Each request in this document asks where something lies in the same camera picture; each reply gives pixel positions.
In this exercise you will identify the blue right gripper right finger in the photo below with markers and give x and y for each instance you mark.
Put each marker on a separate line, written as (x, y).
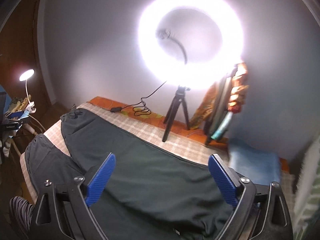
(223, 180)

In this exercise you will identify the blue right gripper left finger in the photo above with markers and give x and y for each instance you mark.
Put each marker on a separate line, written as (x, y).
(100, 176)

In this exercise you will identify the dark green pants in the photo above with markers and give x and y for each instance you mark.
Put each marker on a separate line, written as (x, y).
(151, 194)

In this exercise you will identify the folded blue towel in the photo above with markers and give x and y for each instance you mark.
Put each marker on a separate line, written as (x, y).
(261, 167)

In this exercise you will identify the green white striped pillow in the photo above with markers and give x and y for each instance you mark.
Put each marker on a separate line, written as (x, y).
(306, 209)

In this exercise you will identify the orange patterned bed sheet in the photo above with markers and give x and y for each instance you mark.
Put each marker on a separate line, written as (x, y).
(178, 127)

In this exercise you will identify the hanging colourful clothes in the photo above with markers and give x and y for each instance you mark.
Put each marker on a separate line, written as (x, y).
(221, 101)

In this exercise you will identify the black tripod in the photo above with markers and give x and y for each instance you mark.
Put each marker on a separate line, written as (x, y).
(179, 99)

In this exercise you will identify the white clip desk lamp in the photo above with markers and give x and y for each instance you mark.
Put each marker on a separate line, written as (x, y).
(24, 77)

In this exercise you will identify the white ring light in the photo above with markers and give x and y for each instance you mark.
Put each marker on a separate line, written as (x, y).
(190, 43)

